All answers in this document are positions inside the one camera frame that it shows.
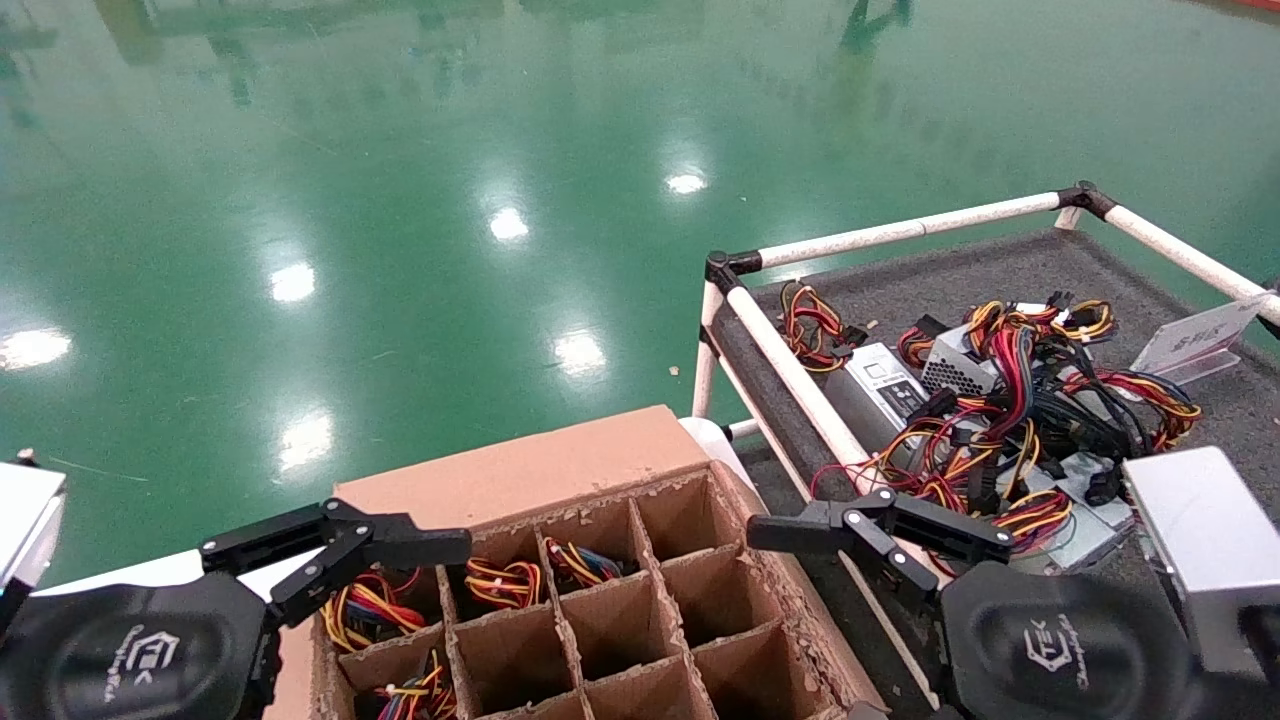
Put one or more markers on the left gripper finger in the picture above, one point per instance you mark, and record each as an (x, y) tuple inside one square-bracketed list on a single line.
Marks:
[(410, 542)]

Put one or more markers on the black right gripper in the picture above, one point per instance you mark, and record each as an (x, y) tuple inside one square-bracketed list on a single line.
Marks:
[(1060, 650)]

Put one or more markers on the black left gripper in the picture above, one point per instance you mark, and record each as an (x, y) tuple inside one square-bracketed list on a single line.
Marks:
[(120, 650)]

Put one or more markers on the grey power supply unit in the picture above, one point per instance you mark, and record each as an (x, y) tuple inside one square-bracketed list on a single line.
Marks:
[(585, 565)]

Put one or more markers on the cardboard box with dividers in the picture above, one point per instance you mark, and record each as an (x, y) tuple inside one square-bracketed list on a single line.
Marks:
[(520, 470)]

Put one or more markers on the silver power supply white label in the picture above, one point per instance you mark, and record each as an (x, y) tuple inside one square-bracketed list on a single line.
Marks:
[(885, 385)]

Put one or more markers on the silver power supply perforated side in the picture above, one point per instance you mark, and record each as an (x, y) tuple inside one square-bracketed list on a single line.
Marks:
[(950, 372)]

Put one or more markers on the flat silver power supply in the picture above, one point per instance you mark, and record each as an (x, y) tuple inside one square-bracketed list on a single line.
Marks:
[(1095, 535)]

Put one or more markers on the clear acrylic sign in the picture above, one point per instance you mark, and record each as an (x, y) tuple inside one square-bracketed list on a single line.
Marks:
[(1195, 340)]

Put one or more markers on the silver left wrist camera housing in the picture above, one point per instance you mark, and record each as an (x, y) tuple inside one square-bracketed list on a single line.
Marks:
[(28, 520)]

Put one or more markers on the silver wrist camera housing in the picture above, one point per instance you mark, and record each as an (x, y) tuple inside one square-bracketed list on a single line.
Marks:
[(1200, 540), (28, 520)]

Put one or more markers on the white pipe frame cart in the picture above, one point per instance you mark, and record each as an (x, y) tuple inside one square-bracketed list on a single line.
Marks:
[(1000, 270)]

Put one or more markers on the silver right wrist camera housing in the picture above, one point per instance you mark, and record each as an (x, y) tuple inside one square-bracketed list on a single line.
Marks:
[(1200, 540)]

